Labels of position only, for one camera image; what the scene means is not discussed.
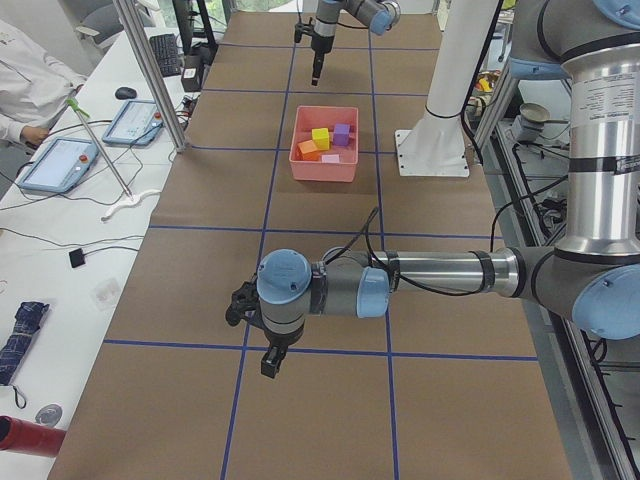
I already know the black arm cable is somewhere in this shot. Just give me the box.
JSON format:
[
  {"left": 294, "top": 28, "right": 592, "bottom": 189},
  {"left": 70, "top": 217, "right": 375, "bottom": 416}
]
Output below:
[{"left": 319, "top": 205, "right": 494, "bottom": 296}]

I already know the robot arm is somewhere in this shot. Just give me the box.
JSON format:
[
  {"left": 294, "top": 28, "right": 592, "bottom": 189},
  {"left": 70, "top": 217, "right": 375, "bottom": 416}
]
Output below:
[
  {"left": 253, "top": 1, "right": 639, "bottom": 377},
  {"left": 309, "top": 0, "right": 401, "bottom": 86}
]

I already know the pink plastic bin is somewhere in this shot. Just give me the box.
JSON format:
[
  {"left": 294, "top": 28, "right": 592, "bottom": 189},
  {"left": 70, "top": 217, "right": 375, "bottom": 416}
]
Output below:
[{"left": 289, "top": 106, "right": 359, "bottom": 183}]

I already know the orange foam cube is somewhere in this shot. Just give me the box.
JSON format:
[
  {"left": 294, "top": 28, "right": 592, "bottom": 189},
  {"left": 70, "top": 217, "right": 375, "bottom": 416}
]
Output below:
[{"left": 296, "top": 140, "right": 321, "bottom": 161}]

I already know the blue teach pendant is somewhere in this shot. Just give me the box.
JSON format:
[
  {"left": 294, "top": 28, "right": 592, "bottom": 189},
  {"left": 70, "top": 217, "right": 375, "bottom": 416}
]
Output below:
[
  {"left": 102, "top": 100, "right": 163, "bottom": 147},
  {"left": 17, "top": 138, "right": 98, "bottom": 193}
]

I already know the round metal disc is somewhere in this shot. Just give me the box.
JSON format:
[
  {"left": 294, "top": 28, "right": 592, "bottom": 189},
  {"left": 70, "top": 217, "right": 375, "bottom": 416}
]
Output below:
[{"left": 35, "top": 404, "right": 63, "bottom": 428}]

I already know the black keyboard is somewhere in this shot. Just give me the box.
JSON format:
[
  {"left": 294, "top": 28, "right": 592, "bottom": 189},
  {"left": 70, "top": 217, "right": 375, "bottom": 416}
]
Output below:
[{"left": 148, "top": 33, "right": 181, "bottom": 77}]

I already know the person in white shirt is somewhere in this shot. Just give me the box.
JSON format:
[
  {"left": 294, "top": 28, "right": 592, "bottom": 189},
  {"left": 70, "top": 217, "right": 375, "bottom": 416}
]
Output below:
[{"left": 1, "top": 22, "right": 86, "bottom": 146}]

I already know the yellow foam cube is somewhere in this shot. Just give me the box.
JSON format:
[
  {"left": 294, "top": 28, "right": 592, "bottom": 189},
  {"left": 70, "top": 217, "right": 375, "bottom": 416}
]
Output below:
[{"left": 311, "top": 127, "right": 331, "bottom": 151}]

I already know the metal rod with green tip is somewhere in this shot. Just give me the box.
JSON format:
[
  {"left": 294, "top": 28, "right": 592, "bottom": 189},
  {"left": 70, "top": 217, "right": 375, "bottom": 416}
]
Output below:
[{"left": 66, "top": 98, "right": 132, "bottom": 197}]

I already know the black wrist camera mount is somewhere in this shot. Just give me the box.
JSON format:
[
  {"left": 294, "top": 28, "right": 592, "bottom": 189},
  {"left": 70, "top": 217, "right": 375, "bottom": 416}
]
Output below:
[{"left": 225, "top": 280, "right": 264, "bottom": 330}]

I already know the pink foam cube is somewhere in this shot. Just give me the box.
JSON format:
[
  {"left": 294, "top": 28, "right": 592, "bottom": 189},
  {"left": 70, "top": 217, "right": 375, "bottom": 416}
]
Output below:
[{"left": 321, "top": 154, "right": 340, "bottom": 164}]

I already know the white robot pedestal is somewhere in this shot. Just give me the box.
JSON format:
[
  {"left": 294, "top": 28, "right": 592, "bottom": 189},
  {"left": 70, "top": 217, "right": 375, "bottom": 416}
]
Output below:
[{"left": 395, "top": 0, "right": 501, "bottom": 178}]

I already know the black box with label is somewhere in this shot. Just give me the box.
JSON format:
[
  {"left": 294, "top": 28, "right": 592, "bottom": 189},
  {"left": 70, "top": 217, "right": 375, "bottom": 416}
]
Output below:
[{"left": 181, "top": 55, "right": 204, "bottom": 93}]

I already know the purple foam cube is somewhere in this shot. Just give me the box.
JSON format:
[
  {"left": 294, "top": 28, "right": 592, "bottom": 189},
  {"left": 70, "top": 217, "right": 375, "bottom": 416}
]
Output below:
[{"left": 333, "top": 123, "right": 351, "bottom": 147}]

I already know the near blue teach pendant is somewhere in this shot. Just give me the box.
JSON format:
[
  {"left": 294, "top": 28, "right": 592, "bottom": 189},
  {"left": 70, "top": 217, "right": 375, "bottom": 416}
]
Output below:
[{"left": 17, "top": 138, "right": 98, "bottom": 193}]

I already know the aluminium frame post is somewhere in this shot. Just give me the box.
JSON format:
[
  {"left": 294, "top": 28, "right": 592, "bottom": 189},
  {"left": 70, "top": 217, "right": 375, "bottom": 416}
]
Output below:
[{"left": 113, "top": 0, "right": 187, "bottom": 153}]

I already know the small black square device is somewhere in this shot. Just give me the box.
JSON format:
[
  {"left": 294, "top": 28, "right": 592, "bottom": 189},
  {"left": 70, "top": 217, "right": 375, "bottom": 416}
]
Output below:
[{"left": 68, "top": 248, "right": 86, "bottom": 269}]

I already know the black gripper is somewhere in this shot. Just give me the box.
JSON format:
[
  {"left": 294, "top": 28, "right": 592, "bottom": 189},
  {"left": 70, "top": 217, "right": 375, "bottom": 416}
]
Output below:
[
  {"left": 261, "top": 327, "right": 303, "bottom": 378},
  {"left": 311, "top": 34, "right": 334, "bottom": 86}
]

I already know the far blue teach pendant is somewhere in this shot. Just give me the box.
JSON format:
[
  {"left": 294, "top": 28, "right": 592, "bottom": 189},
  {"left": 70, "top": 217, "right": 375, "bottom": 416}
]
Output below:
[{"left": 102, "top": 100, "right": 163, "bottom": 147}]

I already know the black computer mouse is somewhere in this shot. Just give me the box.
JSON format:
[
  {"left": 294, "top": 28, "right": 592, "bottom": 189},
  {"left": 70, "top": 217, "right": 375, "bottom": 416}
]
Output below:
[{"left": 114, "top": 87, "right": 138, "bottom": 100}]

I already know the folded blue umbrella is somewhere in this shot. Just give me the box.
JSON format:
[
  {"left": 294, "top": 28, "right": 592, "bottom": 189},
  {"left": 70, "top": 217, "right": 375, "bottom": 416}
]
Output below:
[{"left": 1, "top": 301, "right": 50, "bottom": 386}]

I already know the red cylinder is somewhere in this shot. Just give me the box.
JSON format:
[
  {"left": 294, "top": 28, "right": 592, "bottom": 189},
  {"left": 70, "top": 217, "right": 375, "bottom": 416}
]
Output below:
[{"left": 0, "top": 416, "right": 66, "bottom": 458}]

